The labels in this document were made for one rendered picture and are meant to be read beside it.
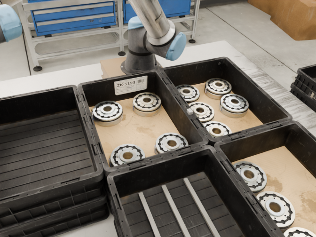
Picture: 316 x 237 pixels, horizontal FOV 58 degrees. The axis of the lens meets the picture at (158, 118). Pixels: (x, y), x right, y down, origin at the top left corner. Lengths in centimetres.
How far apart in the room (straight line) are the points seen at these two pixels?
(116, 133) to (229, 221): 44
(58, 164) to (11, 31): 39
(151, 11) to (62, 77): 65
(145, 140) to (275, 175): 41
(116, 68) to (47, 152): 56
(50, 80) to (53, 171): 68
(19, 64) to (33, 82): 160
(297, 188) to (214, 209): 26
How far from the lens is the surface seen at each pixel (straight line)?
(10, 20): 72
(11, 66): 307
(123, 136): 94
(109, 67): 133
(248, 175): 87
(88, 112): 88
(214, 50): 172
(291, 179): 93
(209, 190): 83
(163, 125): 97
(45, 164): 91
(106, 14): 280
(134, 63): 126
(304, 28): 377
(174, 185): 82
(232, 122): 103
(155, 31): 106
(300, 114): 140
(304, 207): 89
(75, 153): 91
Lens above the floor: 150
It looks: 42 degrees down
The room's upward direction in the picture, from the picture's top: 3 degrees clockwise
